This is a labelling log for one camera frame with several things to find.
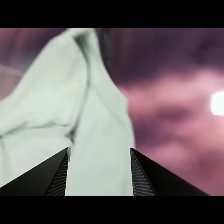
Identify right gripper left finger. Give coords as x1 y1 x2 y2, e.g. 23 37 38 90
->
0 146 70 197

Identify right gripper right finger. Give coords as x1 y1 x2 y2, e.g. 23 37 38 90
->
129 147 210 197

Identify pale green shirt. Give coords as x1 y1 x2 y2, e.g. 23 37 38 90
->
0 27 136 197

